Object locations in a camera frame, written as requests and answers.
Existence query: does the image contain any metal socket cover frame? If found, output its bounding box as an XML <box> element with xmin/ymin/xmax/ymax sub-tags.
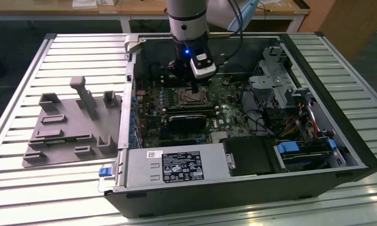
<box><xmin>176</xmin><ymin>87</ymin><xmax>211</xmax><ymax>107</ymax></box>

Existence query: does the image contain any CPU socket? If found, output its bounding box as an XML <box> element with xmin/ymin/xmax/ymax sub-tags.
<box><xmin>175</xmin><ymin>86</ymin><xmax>211</xmax><ymax>108</ymax></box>

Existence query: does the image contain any black plastic drive cover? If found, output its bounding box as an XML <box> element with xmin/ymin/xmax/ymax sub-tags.
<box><xmin>222</xmin><ymin>137</ymin><xmax>284</xmax><ymax>178</ymax></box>

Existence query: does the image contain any black graphics card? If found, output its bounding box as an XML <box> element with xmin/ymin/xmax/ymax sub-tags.
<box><xmin>166</xmin><ymin>113</ymin><xmax>210</xmax><ymax>130</ymax></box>

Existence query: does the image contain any metal disk bay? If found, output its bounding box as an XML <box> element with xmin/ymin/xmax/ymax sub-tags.
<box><xmin>247</xmin><ymin>46</ymin><xmax>314</xmax><ymax>111</ymax></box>

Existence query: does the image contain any green motherboard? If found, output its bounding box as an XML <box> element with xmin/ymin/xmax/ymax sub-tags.
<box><xmin>134</xmin><ymin>74</ymin><xmax>251</xmax><ymax>149</ymax></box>

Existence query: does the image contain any small silver chipset heatsink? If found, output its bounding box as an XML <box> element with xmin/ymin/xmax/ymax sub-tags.
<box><xmin>211</xmin><ymin>131</ymin><xmax>228</xmax><ymax>142</ymax></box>

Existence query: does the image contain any white cardboard box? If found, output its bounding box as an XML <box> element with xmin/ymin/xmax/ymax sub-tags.
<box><xmin>71</xmin><ymin>0</ymin><xmax>99</xmax><ymax>10</ymax></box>

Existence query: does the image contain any silver power supply unit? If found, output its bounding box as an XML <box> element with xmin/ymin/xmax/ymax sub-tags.
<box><xmin>112</xmin><ymin>142</ymin><xmax>238</xmax><ymax>193</ymax></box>

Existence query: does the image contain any wooden desk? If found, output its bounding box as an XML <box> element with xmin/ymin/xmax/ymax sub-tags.
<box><xmin>0</xmin><ymin>0</ymin><xmax>312</xmax><ymax>33</ymax></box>

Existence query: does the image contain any blue disk carrier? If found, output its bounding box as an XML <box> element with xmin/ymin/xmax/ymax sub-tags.
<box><xmin>278</xmin><ymin>138</ymin><xmax>338</xmax><ymax>156</ymax></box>

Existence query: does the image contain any grey parts rack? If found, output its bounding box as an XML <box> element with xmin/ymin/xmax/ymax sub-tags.
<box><xmin>22</xmin><ymin>75</ymin><xmax>123</xmax><ymax>168</ymax></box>

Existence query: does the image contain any wooden cabinet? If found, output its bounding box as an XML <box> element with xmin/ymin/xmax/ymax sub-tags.
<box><xmin>302</xmin><ymin>0</ymin><xmax>377</xmax><ymax>61</ymax></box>

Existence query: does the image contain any blue plastic case latch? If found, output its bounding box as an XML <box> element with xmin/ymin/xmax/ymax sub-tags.
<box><xmin>99</xmin><ymin>165</ymin><xmax>114</xmax><ymax>178</ymax></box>

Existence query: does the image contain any hard disk drive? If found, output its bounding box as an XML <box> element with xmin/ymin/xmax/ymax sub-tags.
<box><xmin>282</xmin><ymin>145</ymin><xmax>334</xmax><ymax>170</ymax></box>

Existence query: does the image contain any black open PC case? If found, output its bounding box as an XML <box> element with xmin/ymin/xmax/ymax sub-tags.
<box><xmin>103</xmin><ymin>32</ymin><xmax>377</xmax><ymax>218</ymax></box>

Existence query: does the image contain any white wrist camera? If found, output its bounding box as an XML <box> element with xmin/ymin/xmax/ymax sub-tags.
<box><xmin>190</xmin><ymin>49</ymin><xmax>218</xmax><ymax>80</ymax></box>

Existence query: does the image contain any orange yellow wire bundle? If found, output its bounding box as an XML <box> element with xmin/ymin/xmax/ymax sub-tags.
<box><xmin>283</xmin><ymin>114</ymin><xmax>320</xmax><ymax>140</ymax></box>

